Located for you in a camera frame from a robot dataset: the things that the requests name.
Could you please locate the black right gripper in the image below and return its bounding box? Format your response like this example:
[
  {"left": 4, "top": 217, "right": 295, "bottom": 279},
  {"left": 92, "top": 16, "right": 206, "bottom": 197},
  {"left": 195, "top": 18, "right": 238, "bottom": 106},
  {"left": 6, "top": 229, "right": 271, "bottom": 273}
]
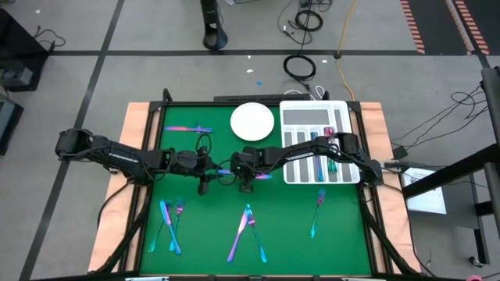
[{"left": 230, "top": 147, "right": 282, "bottom": 194}]

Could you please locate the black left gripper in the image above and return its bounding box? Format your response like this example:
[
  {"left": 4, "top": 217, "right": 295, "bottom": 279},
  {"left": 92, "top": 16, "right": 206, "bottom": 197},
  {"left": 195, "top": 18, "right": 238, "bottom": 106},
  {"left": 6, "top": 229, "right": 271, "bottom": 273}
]
[{"left": 171, "top": 150, "right": 227, "bottom": 196}]

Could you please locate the iridescent rainbow fork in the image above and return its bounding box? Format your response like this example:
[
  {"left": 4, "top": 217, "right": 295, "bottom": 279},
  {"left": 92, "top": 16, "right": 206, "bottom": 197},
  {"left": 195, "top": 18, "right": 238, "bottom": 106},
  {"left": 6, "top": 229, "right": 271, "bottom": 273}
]
[
  {"left": 307, "top": 187, "right": 327, "bottom": 240},
  {"left": 245, "top": 208, "right": 270, "bottom": 264},
  {"left": 148, "top": 200, "right": 173, "bottom": 254},
  {"left": 168, "top": 197, "right": 185, "bottom": 252}
]

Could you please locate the iridescent rainbow spoon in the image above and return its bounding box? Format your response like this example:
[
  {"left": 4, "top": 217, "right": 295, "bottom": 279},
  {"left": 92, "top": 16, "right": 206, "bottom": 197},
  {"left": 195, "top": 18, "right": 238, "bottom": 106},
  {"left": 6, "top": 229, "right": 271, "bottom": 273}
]
[{"left": 323, "top": 126, "right": 338, "bottom": 174}]

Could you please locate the white round plate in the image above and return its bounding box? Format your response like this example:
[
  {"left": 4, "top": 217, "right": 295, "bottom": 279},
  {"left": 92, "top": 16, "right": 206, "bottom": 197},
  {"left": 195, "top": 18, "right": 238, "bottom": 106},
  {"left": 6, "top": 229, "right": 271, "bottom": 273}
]
[{"left": 230, "top": 101, "right": 276, "bottom": 142}]

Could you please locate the white cutlery organizer tray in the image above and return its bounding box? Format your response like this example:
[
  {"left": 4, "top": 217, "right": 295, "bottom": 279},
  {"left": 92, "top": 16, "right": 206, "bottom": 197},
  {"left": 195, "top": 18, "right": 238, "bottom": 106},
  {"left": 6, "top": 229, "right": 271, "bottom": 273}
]
[{"left": 279, "top": 100, "right": 361, "bottom": 185}]

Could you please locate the black floor stand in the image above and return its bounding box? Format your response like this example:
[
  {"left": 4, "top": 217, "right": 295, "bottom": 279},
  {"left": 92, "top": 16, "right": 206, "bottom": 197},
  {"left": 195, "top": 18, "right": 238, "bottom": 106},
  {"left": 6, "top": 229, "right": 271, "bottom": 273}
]
[{"left": 200, "top": 0, "right": 229, "bottom": 52}]

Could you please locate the white paper sheet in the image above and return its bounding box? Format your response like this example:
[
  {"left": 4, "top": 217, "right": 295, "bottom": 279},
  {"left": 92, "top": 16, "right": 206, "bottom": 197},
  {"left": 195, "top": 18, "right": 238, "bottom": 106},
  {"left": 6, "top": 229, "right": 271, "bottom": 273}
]
[{"left": 401, "top": 166, "right": 448, "bottom": 215}]

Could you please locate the black equipment case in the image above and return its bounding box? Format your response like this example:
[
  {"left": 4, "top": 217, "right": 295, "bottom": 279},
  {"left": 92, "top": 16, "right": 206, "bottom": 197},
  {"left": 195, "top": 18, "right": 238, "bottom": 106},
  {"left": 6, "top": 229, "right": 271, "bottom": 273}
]
[{"left": 0, "top": 97, "right": 25, "bottom": 156}]

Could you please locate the black cabinet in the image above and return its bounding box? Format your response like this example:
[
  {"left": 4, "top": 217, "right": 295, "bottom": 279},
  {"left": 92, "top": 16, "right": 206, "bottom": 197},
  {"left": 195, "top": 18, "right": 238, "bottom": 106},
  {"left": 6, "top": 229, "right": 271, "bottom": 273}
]
[{"left": 0, "top": 7, "right": 51, "bottom": 93}]

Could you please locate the black striped floor mat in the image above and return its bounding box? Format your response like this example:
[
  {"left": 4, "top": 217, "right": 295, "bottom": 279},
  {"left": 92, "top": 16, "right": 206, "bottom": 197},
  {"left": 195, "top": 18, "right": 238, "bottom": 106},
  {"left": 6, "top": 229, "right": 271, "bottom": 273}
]
[{"left": 398, "top": 0, "right": 500, "bottom": 56}]

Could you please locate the black metal rig stand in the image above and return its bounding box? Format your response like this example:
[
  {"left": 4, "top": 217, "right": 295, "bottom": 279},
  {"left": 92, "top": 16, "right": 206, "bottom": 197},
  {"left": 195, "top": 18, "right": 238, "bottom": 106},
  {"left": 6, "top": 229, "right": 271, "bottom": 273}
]
[{"left": 401, "top": 66, "right": 500, "bottom": 267}]

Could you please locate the black table frame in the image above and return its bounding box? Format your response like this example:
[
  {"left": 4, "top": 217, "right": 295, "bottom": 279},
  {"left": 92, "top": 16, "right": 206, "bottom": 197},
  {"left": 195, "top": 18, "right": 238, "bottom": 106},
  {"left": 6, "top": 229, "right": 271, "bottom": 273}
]
[{"left": 93, "top": 87, "right": 423, "bottom": 281}]

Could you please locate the coiled black cable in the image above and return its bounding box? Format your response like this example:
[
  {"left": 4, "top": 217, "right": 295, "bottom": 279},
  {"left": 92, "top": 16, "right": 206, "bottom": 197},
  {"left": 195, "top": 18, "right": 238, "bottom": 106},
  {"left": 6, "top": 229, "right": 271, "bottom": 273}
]
[
  {"left": 282, "top": 53, "right": 318, "bottom": 82},
  {"left": 292, "top": 8, "right": 324, "bottom": 33}
]

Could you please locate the orange extension cable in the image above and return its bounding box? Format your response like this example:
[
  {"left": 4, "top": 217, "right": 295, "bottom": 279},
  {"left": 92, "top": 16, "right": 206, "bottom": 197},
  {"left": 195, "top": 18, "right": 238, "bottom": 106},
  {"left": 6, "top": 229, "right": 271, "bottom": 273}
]
[{"left": 334, "top": 0, "right": 359, "bottom": 101}]

